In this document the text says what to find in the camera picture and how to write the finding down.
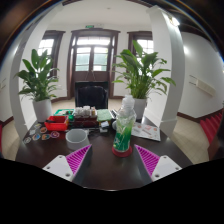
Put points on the white cylindrical cup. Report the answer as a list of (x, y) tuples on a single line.
[(77, 138)]

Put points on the green-label clear drink bottle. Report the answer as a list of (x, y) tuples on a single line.
[(124, 125)]

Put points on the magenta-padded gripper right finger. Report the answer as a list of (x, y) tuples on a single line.
[(150, 160)]

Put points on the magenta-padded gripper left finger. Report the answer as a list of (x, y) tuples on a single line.
[(74, 159)]

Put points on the leafy plant in white pot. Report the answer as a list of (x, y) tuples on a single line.
[(37, 80), (141, 75)]

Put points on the group of round stickers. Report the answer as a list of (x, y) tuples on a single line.
[(41, 132)]

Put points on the white printed paper sheet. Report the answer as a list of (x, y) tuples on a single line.
[(146, 131)]

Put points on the red plastic tray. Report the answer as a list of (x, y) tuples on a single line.
[(56, 123)]

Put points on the green notebook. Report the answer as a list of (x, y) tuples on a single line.
[(104, 115)]

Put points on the dark wooden double door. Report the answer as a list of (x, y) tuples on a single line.
[(91, 63)]

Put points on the flat round red coaster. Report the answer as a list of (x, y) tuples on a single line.
[(122, 152)]

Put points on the dark box with small bottles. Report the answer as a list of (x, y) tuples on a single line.
[(85, 117)]

